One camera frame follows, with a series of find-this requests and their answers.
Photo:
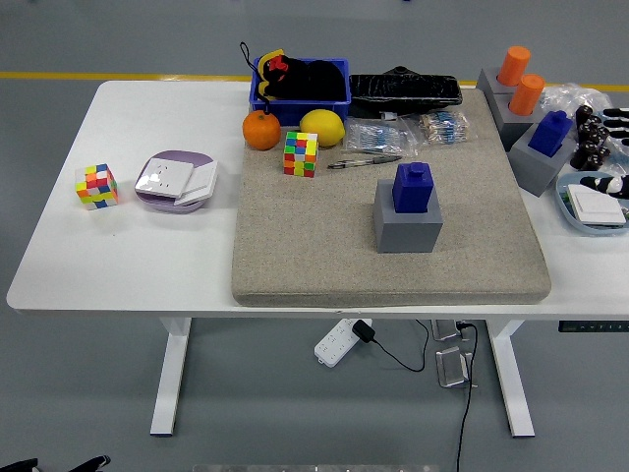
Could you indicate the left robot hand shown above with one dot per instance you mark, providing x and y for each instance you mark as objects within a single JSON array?
[{"x": 93, "y": 463}]

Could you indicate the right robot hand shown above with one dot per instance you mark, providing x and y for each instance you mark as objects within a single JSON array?
[{"x": 611, "y": 187}]

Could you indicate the blue square seal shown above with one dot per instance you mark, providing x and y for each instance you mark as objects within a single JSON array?
[
  {"x": 413, "y": 192},
  {"x": 548, "y": 135}
]

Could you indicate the grey cube seal holder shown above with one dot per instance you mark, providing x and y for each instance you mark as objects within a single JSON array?
[
  {"x": 531, "y": 169},
  {"x": 487, "y": 81},
  {"x": 514, "y": 130},
  {"x": 406, "y": 231}
]

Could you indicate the orange cylinder seal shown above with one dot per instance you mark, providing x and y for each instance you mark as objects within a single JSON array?
[
  {"x": 526, "y": 96},
  {"x": 514, "y": 66}
]

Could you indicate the light blue plate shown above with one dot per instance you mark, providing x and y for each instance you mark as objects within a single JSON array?
[{"x": 592, "y": 230}]

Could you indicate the clear plastic bag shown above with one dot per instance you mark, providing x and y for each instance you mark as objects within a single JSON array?
[{"x": 563, "y": 96}]

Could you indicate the white table leg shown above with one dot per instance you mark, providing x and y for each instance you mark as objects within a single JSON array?
[
  {"x": 511, "y": 378},
  {"x": 172, "y": 369}
]

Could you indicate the black table control panel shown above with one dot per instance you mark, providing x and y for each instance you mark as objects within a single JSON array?
[{"x": 594, "y": 327}]

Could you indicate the clear bag of resistors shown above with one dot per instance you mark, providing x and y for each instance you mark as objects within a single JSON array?
[
  {"x": 445, "y": 128},
  {"x": 376, "y": 135}
]

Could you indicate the grey pen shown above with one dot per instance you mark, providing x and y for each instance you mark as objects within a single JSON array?
[{"x": 376, "y": 159}]

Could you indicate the white power strip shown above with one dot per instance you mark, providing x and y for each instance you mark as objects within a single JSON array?
[{"x": 334, "y": 344}]

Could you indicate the colourful puzzle cube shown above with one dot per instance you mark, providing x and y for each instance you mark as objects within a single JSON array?
[
  {"x": 96, "y": 187},
  {"x": 300, "y": 155}
]

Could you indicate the white socket panel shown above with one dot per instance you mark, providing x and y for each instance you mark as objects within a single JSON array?
[{"x": 162, "y": 177}]

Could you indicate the yellow lemon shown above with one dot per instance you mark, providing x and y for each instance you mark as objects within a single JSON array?
[{"x": 321, "y": 128}]

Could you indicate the grey-brown mat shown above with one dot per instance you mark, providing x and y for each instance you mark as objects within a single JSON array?
[{"x": 303, "y": 236}]

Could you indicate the purple plate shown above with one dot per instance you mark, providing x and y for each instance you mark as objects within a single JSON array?
[{"x": 180, "y": 156}]

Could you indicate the blue plastic bin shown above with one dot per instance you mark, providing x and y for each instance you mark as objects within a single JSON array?
[{"x": 293, "y": 110}]

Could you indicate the orange fruit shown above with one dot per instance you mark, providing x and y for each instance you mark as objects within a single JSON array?
[{"x": 261, "y": 130}]

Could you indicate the white switch panel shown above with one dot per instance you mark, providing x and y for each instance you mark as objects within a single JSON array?
[
  {"x": 597, "y": 206},
  {"x": 202, "y": 182}
]

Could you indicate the metal foot bracket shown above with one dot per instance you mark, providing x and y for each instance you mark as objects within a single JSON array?
[
  {"x": 444, "y": 332},
  {"x": 452, "y": 371}
]

